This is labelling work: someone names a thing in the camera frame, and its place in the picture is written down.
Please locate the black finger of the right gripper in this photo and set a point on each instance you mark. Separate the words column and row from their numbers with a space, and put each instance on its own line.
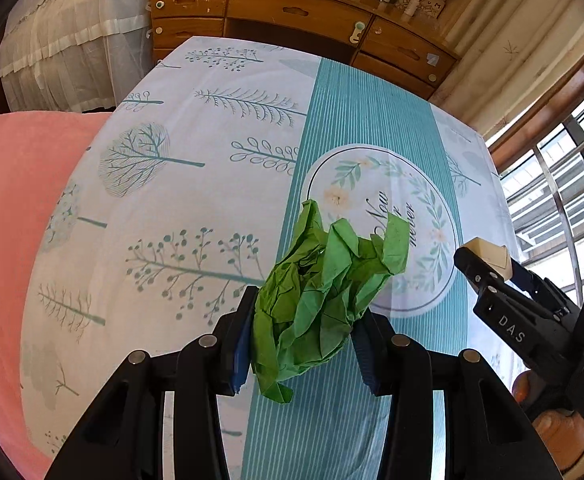
column 489, row 284

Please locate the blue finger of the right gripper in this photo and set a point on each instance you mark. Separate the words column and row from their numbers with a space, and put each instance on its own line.
column 541, row 290

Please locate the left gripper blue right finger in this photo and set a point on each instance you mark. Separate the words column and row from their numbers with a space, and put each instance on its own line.
column 372, row 338

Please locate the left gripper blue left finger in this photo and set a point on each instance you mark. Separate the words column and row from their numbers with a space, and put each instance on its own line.
column 241, row 336

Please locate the small beige block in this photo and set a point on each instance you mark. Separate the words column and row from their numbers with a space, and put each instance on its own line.
column 497, row 257

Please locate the green paper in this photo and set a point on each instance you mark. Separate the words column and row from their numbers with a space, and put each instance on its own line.
column 314, row 295

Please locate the person right hand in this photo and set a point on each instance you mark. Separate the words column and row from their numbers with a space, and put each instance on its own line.
column 564, row 438

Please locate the window grille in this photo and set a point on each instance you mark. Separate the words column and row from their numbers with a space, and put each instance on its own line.
column 544, row 190

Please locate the tree print tablecloth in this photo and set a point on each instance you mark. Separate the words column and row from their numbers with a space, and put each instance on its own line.
column 188, row 195

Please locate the beige curtain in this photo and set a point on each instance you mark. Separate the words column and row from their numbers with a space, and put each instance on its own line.
column 511, row 52

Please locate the pink bedspread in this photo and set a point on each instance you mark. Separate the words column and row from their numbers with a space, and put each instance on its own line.
column 38, row 152

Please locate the wooden dresser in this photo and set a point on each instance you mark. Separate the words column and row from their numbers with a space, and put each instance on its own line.
column 366, row 34

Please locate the lace covered furniture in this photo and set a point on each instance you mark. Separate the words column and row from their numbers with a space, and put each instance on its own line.
column 74, row 55

